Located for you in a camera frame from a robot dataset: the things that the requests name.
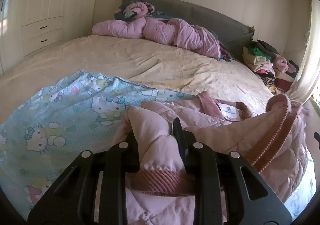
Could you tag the dark patterned cloth on duvet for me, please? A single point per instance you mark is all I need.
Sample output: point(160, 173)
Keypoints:
point(127, 14)

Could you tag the Hello Kitty blue blanket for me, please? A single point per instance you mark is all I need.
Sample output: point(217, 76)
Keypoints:
point(47, 132)

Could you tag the pile of folded clothes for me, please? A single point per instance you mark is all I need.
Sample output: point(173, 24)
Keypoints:
point(276, 72)

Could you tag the grey bed headboard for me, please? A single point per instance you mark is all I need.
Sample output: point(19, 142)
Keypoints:
point(233, 34)

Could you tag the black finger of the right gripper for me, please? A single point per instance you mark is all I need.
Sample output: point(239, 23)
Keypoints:
point(317, 138)

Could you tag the cream built-in wardrobe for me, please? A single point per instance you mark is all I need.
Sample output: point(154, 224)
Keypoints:
point(30, 26)

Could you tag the pink quilted jacket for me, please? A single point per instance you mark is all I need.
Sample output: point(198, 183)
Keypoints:
point(161, 191)

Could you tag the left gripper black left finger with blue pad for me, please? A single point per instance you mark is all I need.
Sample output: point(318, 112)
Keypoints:
point(91, 190)

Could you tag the cream window curtain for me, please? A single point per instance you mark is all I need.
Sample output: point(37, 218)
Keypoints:
point(308, 75)

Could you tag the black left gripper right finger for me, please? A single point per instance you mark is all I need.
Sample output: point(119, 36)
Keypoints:
point(227, 189)

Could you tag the cream bed sheet mattress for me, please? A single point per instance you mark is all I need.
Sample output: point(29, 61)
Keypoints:
point(139, 61)

